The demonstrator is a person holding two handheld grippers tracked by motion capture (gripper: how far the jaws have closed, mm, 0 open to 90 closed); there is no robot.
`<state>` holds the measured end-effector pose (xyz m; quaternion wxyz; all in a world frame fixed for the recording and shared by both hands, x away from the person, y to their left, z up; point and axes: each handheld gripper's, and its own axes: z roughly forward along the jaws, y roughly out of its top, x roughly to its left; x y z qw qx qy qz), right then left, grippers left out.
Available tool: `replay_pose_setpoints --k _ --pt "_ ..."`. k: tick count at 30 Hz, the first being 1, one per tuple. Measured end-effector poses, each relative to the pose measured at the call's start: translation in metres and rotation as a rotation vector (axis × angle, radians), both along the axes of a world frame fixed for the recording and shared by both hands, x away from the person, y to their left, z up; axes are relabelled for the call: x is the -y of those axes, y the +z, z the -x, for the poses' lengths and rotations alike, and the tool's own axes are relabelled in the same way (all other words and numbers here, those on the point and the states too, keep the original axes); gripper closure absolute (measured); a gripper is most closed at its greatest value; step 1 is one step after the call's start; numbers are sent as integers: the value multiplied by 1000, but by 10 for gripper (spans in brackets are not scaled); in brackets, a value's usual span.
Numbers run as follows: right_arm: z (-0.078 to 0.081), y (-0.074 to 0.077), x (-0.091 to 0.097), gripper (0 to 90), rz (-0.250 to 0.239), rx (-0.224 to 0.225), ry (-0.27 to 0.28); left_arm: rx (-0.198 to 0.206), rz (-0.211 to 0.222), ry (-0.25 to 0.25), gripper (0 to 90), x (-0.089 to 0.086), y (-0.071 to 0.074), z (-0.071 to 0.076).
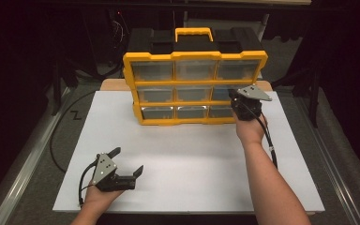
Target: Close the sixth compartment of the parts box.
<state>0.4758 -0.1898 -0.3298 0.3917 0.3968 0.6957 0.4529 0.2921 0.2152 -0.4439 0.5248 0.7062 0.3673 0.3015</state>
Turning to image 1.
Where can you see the person's right hand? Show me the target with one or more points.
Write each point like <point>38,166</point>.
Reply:
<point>250,131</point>

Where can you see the clear plastic organizer drawer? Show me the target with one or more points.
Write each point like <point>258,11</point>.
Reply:
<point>222,93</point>

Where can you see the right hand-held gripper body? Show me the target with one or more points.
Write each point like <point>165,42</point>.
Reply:
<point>247,108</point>

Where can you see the aluminium floor rail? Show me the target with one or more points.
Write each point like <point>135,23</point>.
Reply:
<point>331,175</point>
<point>28,162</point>

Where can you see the yellow and black drawer organizer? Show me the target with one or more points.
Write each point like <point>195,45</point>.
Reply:
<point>193,82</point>

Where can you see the black stand leg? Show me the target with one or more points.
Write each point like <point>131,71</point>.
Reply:
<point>57,93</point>
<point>315,103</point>

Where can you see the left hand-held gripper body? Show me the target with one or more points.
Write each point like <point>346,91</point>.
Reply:
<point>106,175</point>

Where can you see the set of clear drawers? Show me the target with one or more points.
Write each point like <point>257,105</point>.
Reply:
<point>153,71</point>

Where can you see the person's left hand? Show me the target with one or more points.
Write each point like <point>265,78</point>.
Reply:
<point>98,198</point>

